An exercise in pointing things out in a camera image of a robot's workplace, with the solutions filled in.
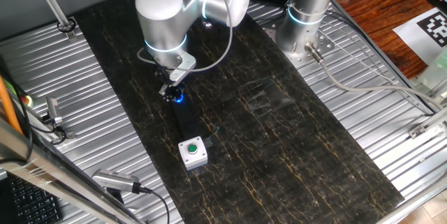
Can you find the gray depth camera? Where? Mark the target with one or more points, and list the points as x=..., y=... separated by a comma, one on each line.
x=53, y=109

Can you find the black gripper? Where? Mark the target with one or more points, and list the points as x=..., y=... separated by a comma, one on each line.
x=162, y=75

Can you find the aluminium frame beam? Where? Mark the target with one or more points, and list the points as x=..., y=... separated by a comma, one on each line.
x=42, y=173

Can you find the red yellow emergency button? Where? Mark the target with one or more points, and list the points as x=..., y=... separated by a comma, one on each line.
x=29, y=102

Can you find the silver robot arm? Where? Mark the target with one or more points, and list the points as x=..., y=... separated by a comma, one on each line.
x=160, y=11

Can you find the aluminium pole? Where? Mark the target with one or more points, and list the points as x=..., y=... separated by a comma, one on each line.
x=52, y=4

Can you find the silver depth camera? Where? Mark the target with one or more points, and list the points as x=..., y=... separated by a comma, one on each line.
x=111, y=179

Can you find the clear plastic box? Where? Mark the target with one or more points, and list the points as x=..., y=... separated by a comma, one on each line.
x=434, y=74

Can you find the aluminium camera bracket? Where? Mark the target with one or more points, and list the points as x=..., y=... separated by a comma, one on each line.
x=70, y=135

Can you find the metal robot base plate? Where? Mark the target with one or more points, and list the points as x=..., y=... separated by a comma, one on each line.
x=324, y=44

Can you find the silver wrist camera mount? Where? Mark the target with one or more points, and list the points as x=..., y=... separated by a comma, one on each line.
x=183, y=67

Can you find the black marble pattern mat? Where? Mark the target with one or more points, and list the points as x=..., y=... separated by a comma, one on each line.
x=279, y=147

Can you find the white box with green button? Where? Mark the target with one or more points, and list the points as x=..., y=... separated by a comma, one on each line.
x=197, y=161

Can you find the orange pole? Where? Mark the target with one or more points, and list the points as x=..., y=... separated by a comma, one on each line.
x=8, y=109

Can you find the white marker code paper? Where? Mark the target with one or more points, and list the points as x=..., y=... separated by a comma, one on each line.
x=412, y=39

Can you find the black keyboard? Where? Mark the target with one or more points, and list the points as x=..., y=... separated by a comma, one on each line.
x=31, y=206

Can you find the aluminium post with bracket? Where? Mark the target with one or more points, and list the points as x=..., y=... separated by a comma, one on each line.
x=429, y=123

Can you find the black speaker bar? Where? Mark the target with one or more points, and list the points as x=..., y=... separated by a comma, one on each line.
x=186, y=121

